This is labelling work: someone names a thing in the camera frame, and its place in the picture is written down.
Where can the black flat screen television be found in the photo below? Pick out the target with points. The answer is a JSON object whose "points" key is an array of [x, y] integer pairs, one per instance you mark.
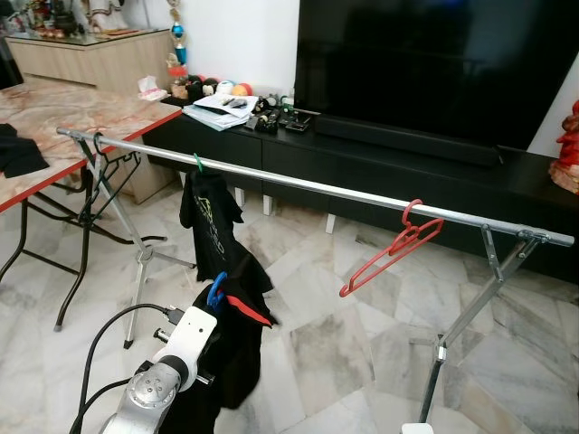
{"points": [[434, 63]]}

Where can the pink marble pattern folding table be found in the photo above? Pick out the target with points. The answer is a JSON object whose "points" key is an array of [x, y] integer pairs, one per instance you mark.
{"points": [[81, 113]]}

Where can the white paper stack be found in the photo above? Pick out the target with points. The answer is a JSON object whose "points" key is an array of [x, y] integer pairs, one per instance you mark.
{"points": [[222, 116]]}

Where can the pink tissue pack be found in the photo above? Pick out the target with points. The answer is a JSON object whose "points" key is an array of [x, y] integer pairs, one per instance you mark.
{"points": [[152, 93]]}

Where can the jar with red lid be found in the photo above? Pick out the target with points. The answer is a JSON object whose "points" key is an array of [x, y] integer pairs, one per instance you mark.
{"points": [[179, 89]]}

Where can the white and blue ball toy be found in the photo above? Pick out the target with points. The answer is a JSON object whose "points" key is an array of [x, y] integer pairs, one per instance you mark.
{"points": [[225, 87]]}

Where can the small green labelled bottle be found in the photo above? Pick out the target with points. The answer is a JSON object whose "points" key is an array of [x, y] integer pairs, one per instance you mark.
{"points": [[287, 98]]}

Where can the black soundbar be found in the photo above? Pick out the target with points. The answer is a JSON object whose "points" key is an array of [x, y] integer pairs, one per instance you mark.
{"points": [[407, 140]]}

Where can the small black antenna device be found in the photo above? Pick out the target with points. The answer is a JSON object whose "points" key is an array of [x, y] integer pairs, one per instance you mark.
{"points": [[298, 122]]}

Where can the black garment with red stripe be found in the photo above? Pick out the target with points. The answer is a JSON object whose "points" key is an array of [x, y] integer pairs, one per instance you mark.
{"points": [[235, 362]]}

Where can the light wooden sideboard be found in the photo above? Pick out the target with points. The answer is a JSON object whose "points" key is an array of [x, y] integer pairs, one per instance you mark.
{"points": [[90, 59]]}

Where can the black and white ball toy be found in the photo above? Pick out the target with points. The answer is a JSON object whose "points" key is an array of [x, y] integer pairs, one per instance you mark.
{"points": [[210, 89]]}

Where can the blue plastic hanger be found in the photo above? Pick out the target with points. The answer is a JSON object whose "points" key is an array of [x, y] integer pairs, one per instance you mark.
{"points": [[215, 294]]}

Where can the red plastic hanger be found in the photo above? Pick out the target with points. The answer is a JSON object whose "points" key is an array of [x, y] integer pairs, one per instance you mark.
{"points": [[416, 231]]}

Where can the black plastic hanger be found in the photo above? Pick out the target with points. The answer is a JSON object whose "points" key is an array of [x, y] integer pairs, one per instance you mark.
{"points": [[95, 143]]}

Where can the black low tv console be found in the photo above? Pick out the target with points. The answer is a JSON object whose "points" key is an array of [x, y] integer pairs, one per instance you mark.
{"points": [[380, 176]]}

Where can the blue and gold trophy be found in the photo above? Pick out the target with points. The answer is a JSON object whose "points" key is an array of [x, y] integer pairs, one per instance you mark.
{"points": [[177, 34]]}

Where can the black shirt with printed logo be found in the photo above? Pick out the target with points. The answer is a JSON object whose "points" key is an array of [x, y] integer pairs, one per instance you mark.
{"points": [[213, 226]]}

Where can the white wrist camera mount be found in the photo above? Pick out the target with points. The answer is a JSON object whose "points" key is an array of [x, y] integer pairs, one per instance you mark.
{"points": [[192, 334], [418, 429]]}

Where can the green plastic hanger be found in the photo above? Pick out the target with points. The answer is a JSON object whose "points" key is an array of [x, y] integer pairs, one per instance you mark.
{"points": [[198, 163]]}

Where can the silver metal clothes rack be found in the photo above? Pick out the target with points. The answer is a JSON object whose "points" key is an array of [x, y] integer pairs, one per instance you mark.
{"points": [[317, 187]]}

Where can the red laughing buddha statue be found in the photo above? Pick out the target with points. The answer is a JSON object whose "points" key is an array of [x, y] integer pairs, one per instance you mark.
{"points": [[568, 154]]}

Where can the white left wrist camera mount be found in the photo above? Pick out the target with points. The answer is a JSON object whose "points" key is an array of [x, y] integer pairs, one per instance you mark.
{"points": [[192, 334]]}

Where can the plain black garment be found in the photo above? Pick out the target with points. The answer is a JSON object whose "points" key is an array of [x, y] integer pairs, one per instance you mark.
{"points": [[18, 149]]}

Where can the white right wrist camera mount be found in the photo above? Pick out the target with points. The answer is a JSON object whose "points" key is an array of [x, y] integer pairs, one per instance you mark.
{"points": [[418, 429]]}

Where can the orange ball toy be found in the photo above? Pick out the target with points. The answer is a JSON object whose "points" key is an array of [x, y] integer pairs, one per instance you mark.
{"points": [[242, 89]]}

